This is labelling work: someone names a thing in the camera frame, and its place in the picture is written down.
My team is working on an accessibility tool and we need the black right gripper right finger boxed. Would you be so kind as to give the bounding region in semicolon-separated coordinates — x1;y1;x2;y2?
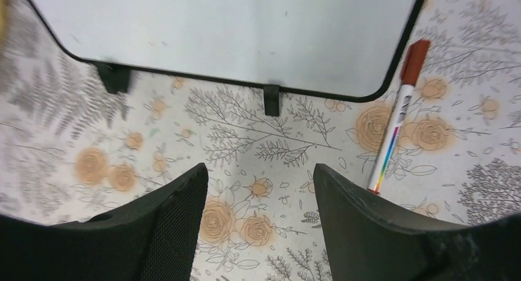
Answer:
313;164;520;280

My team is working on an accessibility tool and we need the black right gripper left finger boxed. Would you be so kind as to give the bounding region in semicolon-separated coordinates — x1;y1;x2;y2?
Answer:
1;163;208;280

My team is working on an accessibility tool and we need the brown marker cap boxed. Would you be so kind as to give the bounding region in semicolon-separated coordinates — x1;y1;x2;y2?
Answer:
400;39;431;86

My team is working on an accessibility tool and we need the black framed whiteboard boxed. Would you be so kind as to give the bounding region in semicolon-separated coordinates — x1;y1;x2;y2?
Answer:
28;0;424;116

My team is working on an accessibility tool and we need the floral patterned table mat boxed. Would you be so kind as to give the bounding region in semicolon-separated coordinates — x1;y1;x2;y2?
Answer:
1;0;520;280

